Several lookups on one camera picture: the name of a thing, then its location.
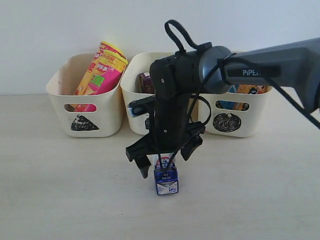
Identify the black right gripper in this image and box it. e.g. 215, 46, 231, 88
125, 121, 206, 179

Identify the blue white milk carton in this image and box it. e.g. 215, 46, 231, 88
152, 153, 179, 196

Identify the purple milk carton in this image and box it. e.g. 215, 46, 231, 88
138, 72, 155, 94

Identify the blue noodle packet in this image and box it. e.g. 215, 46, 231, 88
215, 85, 237, 110

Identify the pink chips can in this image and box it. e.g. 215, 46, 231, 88
83, 50, 128, 96

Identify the orange noodle packet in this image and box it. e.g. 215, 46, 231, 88
233, 84, 268, 111

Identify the yellow chips can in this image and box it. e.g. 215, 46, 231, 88
75, 41, 127, 96

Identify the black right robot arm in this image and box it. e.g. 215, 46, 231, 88
125, 38, 320, 178

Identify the left cream plastic bin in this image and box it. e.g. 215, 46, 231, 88
45, 53, 126, 138

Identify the cream plastic bin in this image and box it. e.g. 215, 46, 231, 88
119, 51, 200, 137
45, 53, 126, 138
197, 85, 272, 138

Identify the right cream plastic bin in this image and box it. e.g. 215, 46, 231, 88
197, 85, 272, 138

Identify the middle cream plastic bin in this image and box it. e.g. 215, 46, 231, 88
119, 51, 200, 137

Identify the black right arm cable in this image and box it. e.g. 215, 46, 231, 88
152, 19, 320, 176

